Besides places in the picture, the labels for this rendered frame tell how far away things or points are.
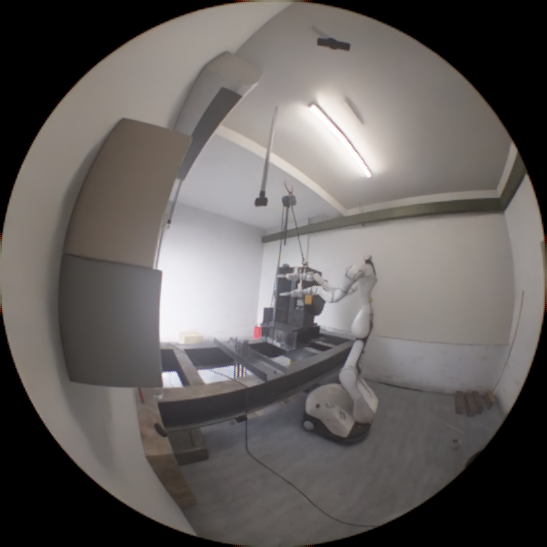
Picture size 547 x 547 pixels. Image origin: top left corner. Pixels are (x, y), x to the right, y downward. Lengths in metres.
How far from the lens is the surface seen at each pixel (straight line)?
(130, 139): 0.24
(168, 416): 1.22
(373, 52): 1.67
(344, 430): 1.64
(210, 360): 1.99
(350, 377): 1.54
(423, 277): 2.78
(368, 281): 1.44
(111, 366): 0.21
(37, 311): 0.17
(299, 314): 2.06
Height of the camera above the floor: 1.31
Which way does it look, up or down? 5 degrees up
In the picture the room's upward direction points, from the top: 5 degrees clockwise
